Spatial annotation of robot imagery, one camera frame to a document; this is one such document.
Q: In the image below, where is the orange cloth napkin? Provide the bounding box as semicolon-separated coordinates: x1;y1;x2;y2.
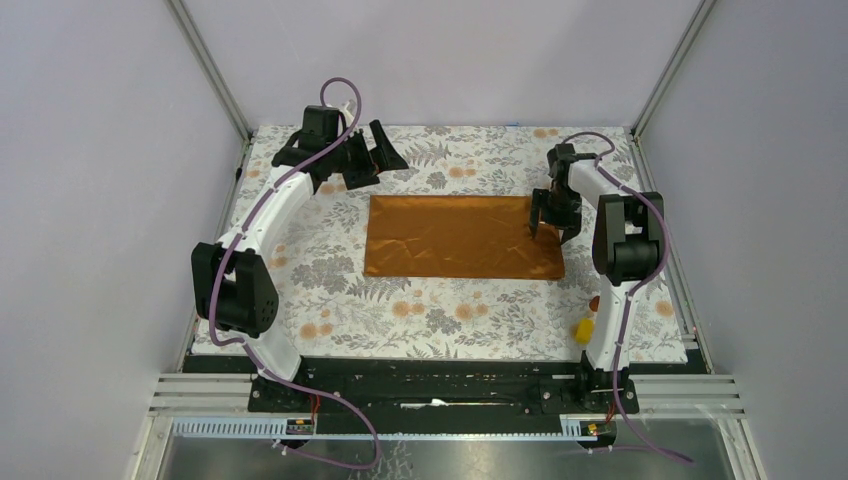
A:
364;195;566;280

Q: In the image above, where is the floral patterned table mat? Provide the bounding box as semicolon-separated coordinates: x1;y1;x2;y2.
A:
192;125;690;363

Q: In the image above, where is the left aluminium frame post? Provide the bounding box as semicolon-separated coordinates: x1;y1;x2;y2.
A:
165;0;255;148

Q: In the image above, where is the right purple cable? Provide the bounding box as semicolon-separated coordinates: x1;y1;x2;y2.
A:
559;131;694;465

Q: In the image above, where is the yellow cylinder block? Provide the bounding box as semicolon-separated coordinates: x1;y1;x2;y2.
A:
573;318;594;345

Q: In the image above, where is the right aluminium frame post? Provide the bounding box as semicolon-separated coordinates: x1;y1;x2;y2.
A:
630;0;718;138

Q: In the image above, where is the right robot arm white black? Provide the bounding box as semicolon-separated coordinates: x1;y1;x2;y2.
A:
529;143;669;372

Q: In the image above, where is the aluminium frame post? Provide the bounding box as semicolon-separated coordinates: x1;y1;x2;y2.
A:
165;0;255;148
630;0;718;138

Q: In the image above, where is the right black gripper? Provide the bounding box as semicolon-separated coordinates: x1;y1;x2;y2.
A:
528;187;583;244

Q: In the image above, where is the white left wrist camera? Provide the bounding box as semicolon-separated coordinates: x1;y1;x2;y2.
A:
337;99;358;129

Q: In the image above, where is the purple cable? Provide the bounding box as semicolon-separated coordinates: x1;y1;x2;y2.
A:
559;131;694;465
207;77;384;472

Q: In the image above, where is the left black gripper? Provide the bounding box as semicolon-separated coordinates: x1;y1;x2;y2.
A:
325;119;406;189

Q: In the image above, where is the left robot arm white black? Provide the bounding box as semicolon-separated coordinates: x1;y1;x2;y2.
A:
191;105;408;411

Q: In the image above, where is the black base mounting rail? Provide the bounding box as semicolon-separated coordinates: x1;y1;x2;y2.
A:
248;357;639;435

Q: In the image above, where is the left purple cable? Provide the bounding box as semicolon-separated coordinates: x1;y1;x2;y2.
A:
207;77;384;472

